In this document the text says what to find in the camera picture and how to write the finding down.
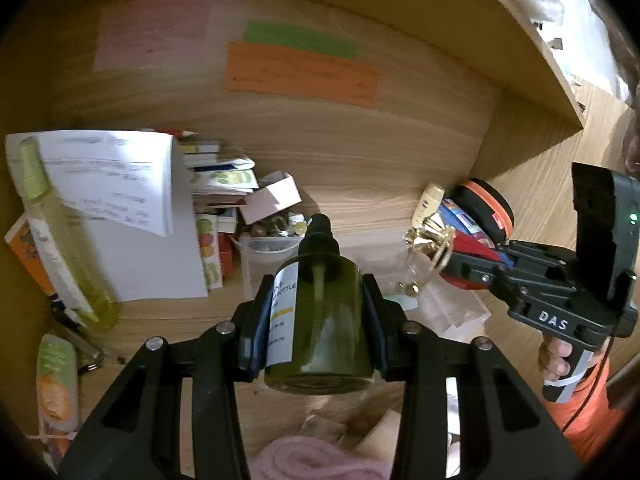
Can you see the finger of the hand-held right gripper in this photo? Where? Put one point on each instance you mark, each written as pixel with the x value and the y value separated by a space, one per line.
pixel 472 270
pixel 540 254

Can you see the yellow-green spray bottle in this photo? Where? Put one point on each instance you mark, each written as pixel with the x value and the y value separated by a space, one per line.
pixel 60 240

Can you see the wooden shelf board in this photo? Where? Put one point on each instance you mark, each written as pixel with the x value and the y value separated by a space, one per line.
pixel 520 60

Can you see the clear plastic storage bin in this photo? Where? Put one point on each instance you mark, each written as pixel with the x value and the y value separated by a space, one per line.
pixel 260 265

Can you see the orange sticky note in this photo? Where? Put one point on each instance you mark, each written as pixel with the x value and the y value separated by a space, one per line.
pixel 300 77

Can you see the green sticky note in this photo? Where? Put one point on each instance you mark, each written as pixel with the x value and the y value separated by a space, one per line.
pixel 300 40

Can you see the dark green pump bottle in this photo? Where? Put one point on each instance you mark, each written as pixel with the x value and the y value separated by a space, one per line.
pixel 325 320

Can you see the person's right forearm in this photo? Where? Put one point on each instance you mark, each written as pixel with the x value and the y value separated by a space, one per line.
pixel 585 410

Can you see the blue zip pouch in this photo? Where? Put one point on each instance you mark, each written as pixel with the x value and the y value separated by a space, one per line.
pixel 467 222

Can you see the green and orange tube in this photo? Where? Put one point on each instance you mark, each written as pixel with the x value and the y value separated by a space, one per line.
pixel 57 390

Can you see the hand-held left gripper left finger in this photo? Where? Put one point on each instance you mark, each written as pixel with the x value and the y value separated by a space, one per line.
pixel 251 332

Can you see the person's right hand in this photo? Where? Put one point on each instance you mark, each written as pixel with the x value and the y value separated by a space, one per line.
pixel 552 357

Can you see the pink towel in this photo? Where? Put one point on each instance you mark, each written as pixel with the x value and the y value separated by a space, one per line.
pixel 310 462

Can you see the white paper box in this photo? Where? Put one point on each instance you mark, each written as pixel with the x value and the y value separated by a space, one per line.
pixel 150 265

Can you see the black case with orange zip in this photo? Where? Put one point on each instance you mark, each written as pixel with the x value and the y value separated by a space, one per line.
pixel 487 205

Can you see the wooden desktop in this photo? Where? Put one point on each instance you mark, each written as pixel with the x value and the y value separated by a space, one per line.
pixel 165 320

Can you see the white printed paper sheet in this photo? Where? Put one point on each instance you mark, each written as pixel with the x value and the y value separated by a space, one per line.
pixel 110 175

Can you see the stack of colourful booklets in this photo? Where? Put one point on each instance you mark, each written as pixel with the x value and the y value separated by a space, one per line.
pixel 215 180

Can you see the small white box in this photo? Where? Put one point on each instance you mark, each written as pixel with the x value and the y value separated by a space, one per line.
pixel 272 195

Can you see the pink sticky note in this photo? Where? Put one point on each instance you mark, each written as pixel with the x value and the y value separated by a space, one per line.
pixel 150 35

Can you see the cream lotion tube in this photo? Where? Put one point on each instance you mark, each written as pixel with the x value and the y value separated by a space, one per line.
pixel 427 205

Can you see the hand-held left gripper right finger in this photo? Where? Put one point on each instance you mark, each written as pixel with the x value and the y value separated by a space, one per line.
pixel 376 332

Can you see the black pen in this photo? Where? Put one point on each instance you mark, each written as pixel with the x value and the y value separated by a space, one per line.
pixel 75 330

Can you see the orange book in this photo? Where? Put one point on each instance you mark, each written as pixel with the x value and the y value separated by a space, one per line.
pixel 27 250

